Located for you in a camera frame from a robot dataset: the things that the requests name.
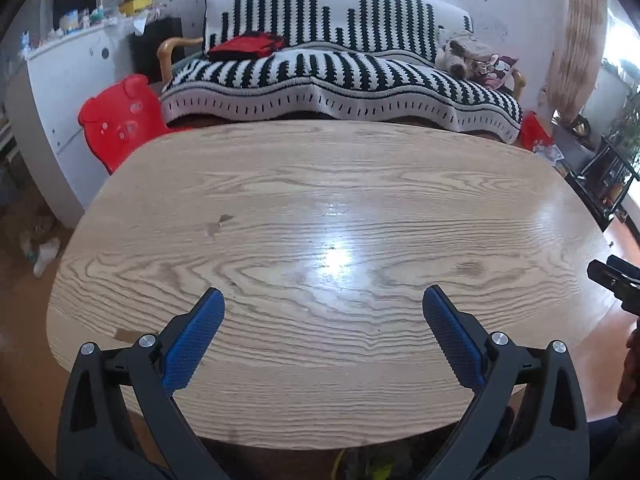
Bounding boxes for red plastic pig chair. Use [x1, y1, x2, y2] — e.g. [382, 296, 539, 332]
[77, 74, 173, 176]

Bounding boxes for white cabinet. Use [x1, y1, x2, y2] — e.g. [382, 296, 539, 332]
[5, 15, 166, 228]

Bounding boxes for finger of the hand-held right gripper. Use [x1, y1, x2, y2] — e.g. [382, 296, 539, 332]
[587, 256, 640, 317]

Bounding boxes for person's right hand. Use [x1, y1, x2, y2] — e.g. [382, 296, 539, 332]
[617, 330, 640, 405]

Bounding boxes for white bottle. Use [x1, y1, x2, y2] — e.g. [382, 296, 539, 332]
[32, 237, 62, 278]

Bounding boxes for red cushion on sofa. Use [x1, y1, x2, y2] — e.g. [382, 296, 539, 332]
[207, 31, 286, 61]

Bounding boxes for black metal shelf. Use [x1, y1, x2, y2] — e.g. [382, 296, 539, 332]
[572, 135, 640, 231]

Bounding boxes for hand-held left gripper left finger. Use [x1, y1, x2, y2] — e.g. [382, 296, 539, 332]
[56, 287, 227, 480]

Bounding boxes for pink patterned pillow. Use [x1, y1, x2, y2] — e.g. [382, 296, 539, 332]
[475, 55, 521, 92]

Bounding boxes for beige curtain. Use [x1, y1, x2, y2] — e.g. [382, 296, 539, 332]
[547, 0, 610, 123]

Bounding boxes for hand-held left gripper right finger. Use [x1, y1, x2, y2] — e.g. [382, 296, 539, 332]
[421, 284, 591, 480]

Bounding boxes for red bag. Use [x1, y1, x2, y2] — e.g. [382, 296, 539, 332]
[520, 111, 555, 153]

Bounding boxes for wooden sofa armrest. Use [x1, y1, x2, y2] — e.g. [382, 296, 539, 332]
[156, 36, 206, 86]

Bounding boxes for brown plush toy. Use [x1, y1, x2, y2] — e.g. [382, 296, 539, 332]
[435, 30, 493, 80]

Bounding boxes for striped black-white sofa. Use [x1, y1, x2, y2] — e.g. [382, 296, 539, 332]
[160, 0, 523, 146]

